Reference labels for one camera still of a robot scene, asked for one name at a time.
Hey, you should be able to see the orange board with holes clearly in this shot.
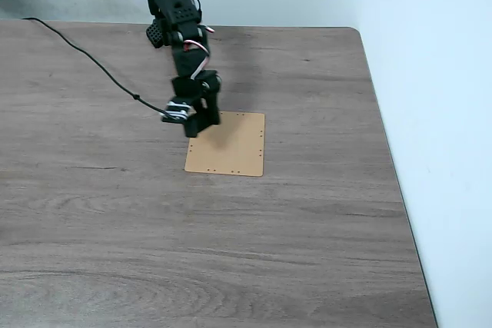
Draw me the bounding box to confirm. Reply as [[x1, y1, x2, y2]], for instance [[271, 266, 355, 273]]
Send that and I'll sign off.
[[184, 111, 266, 178]]

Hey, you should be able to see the black silver camera box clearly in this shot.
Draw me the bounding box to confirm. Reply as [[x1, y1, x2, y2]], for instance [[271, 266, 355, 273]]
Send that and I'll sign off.
[[160, 100, 193, 124]]

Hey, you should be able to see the black camera cable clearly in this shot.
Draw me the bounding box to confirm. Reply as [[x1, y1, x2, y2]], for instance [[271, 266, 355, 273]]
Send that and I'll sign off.
[[21, 16, 168, 116]]

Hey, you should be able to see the black power cable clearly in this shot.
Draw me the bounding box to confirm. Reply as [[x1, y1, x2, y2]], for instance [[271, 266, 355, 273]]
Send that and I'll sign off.
[[190, 0, 204, 24]]

